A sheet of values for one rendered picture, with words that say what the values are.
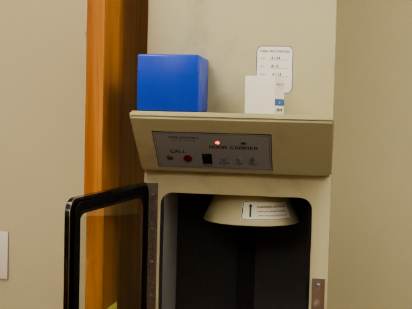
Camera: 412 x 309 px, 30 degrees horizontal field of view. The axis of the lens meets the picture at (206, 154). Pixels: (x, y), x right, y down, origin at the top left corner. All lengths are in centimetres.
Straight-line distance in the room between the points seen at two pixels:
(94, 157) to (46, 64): 62
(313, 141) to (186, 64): 23
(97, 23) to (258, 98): 29
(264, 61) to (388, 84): 49
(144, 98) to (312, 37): 30
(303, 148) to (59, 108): 77
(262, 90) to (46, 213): 80
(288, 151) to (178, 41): 27
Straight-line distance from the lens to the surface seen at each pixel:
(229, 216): 134
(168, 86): 122
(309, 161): 125
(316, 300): 134
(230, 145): 124
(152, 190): 134
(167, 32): 133
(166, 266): 139
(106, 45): 128
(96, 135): 126
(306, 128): 120
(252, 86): 123
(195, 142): 124
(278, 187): 131
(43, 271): 188
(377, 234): 176
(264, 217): 134
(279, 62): 131
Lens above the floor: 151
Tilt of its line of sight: 3 degrees down
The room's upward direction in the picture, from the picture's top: 1 degrees clockwise
